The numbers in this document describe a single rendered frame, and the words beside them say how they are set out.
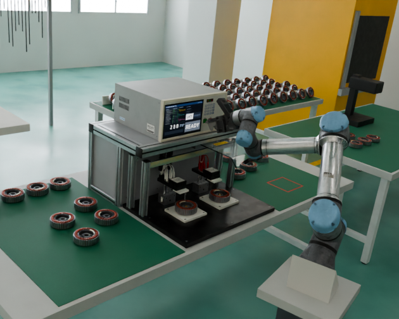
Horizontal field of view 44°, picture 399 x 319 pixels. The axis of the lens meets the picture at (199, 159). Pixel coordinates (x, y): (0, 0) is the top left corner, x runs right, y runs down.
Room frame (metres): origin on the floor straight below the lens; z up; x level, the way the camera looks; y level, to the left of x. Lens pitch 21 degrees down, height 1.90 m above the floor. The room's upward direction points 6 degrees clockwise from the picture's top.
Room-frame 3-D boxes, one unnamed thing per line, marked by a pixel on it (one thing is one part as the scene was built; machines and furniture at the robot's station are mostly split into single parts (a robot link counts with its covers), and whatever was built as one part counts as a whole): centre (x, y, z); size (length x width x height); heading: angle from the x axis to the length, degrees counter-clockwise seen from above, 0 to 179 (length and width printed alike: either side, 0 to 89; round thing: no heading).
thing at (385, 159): (4.11, -1.53, 0.37); 1.85 x 1.10 x 0.75; 136
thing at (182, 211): (2.16, 0.04, 0.80); 0.11 x 0.11 x 0.04
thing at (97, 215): (2.04, 0.41, 0.77); 0.11 x 0.11 x 0.04
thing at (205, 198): (2.34, -0.13, 0.78); 0.15 x 0.15 x 0.01; 46
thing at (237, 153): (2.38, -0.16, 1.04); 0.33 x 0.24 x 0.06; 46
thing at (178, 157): (2.32, 0.03, 1.03); 0.62 x 0.01 x 0.03; 136
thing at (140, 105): (2.48, 0.18, 1.22); 0.44 x 0.39 x 0.20; 136
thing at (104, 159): (2.29, 0.47, 0.91); 0.28 x 0.03 x 0.32; 46
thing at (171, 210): (2.16, 0.04, 0.78); 0.15 x 0.15 x 0.01; 46
